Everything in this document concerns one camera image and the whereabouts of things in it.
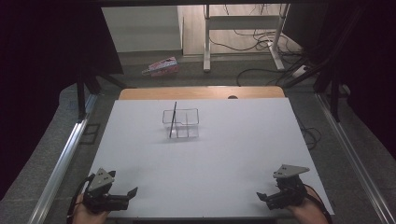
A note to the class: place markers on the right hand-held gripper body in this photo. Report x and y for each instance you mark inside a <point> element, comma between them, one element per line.
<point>289,186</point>

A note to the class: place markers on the clear acrylic organizer box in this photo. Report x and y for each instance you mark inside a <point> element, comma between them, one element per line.
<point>185,124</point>

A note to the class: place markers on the person's right hand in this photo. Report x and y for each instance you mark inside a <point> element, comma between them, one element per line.
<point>308,214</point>

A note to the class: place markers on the white metal desk frame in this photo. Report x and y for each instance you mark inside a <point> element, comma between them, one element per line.
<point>207,40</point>

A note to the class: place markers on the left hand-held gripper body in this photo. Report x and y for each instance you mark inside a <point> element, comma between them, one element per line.
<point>99,183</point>

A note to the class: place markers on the wooden table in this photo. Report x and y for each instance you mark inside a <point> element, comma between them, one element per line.
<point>199,92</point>

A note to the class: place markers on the thin black pen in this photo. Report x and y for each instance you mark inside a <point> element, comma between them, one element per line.
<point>173,119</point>

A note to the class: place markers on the person's left hand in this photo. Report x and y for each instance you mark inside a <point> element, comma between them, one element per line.
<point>85,217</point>

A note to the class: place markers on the aluminium rail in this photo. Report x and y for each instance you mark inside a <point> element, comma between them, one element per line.
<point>351,155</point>
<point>62,161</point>

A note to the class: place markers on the black metal stand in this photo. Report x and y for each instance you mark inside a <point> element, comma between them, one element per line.
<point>81,93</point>
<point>334,93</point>

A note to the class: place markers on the white table cover sheet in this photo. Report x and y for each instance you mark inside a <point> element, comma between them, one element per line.
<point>211,161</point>

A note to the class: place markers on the pink patterned box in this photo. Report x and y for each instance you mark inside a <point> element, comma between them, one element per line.
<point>162,67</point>

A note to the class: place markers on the white power strip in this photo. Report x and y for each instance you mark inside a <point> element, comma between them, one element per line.
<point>300,71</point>

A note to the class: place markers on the dark curtain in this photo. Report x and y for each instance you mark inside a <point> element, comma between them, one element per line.
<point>373,62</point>
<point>40,77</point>

